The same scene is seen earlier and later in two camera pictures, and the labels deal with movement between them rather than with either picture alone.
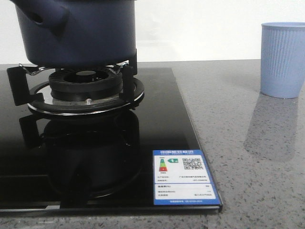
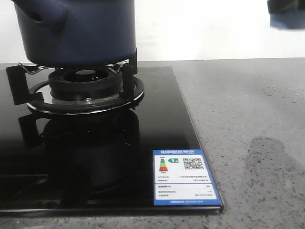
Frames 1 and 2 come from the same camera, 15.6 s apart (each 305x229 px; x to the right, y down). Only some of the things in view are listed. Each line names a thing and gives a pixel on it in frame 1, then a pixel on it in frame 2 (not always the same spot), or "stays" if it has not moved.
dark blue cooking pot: [78, 33] stays
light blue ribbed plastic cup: [282, 59] to [287, 14]
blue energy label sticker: [181, 177] stays
